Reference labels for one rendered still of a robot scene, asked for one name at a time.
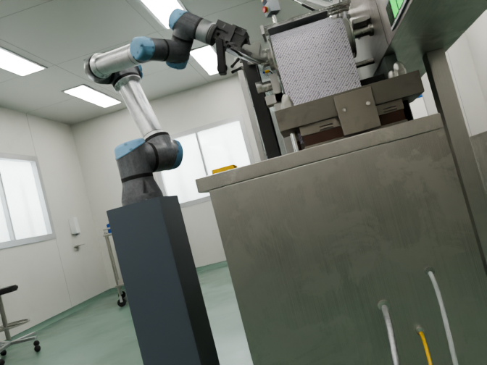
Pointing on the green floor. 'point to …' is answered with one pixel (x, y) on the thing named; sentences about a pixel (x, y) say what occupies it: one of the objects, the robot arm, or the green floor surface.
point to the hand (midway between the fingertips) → (261, 62)
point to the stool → (13, 326)
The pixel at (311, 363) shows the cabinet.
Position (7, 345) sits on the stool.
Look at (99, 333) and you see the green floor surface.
